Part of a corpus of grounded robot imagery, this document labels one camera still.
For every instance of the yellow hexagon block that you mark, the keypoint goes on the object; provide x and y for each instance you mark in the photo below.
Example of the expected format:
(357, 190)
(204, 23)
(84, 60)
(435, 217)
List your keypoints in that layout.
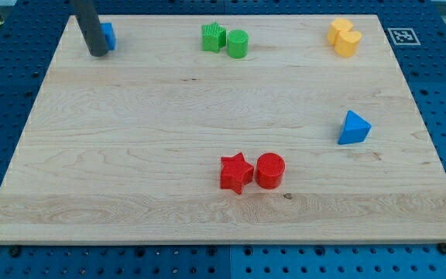
(336, 26)

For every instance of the red cylinder block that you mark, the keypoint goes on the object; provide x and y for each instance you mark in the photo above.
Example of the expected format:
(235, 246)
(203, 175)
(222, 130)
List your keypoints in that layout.
(270, 170)

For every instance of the yellow heart block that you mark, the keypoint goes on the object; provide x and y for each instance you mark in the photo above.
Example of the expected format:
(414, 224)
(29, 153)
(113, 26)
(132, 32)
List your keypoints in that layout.
(347, 43)

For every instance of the blue cube block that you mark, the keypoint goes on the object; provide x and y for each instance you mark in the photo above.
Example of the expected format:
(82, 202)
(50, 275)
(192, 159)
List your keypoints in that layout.
(109, 33)

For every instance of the fiducial marker tag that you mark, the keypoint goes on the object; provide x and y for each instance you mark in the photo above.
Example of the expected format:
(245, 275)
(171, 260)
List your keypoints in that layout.
(402, 36)

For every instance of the green star block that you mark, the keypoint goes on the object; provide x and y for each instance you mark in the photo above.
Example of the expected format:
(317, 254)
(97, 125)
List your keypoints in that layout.
(213, 37)

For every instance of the green cylinder block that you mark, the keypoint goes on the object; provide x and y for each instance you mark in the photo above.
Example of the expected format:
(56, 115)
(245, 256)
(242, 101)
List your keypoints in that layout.
(237, 43)

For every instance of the red star block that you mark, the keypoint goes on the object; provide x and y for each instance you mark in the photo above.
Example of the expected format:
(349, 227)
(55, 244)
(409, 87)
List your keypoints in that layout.
(235, 173)

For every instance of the wooden board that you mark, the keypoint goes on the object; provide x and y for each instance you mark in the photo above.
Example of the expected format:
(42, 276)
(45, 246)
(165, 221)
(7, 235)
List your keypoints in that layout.
(125, 149)

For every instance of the blue triangle block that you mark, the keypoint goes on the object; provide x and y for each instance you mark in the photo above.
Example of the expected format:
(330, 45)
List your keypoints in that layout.
(354, 129)

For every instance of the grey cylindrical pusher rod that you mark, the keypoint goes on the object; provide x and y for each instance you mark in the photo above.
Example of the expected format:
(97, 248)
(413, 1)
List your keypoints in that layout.
(90, 26)

